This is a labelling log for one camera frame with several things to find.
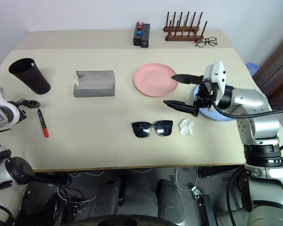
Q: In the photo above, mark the black plastic cup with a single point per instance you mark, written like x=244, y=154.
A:
x=35, y=78

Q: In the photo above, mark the pink plate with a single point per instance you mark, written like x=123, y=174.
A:
x=153, y=81

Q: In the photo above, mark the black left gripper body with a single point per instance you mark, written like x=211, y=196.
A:
x=22, y=114

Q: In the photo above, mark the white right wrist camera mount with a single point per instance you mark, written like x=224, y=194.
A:
x=217, y=73

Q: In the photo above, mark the light blue plate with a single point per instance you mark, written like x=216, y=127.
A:
x=217, y=116

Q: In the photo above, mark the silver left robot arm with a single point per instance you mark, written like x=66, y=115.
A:
x=0, y=179

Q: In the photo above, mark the dark rounded shape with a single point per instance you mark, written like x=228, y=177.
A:
x=168, y=200
x=108, y=197

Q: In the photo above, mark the grey felt glasses case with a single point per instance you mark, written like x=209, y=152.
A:
x=94, y=81

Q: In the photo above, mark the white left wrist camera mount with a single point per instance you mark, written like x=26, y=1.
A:
x=2, y=110

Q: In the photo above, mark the black sunglasses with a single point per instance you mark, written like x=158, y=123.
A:
x=143, y=128

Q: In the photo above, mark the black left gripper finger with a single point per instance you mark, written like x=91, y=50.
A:
x=30, y=103
x=0, y=132

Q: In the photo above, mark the blue water bottle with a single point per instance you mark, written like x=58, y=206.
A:
x=252, y=68

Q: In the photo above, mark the brown wooden peg rack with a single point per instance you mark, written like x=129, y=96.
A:
x=182, y=35

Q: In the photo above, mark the black marker with red cap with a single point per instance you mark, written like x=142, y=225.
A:
x=43, y=122

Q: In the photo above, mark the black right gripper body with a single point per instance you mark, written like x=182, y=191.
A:
x=204, y=94

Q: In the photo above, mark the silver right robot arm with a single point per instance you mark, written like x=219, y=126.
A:
x=247, y=99

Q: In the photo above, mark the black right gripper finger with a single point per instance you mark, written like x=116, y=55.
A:
x=181, y=106
x=187, y=78

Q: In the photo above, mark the plain black box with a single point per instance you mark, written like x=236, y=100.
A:
x=145, y=35

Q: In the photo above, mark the black clamp device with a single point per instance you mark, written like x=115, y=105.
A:
x=204, y=207

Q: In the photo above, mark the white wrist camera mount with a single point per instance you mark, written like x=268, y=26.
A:
x=2, y=110
x=217, y=73

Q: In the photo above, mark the black-framed clear eyeglasses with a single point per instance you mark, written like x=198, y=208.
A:
x=206, y=42

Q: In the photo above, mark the brown wooden door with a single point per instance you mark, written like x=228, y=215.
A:
x=278, y=66

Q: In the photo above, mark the black round base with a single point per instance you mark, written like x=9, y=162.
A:
x=125, y=221

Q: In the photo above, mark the crumpled white tissue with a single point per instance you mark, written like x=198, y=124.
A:
x=185, y=127

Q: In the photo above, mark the black box with coloured buttons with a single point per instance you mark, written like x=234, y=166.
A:
x=138, y=35

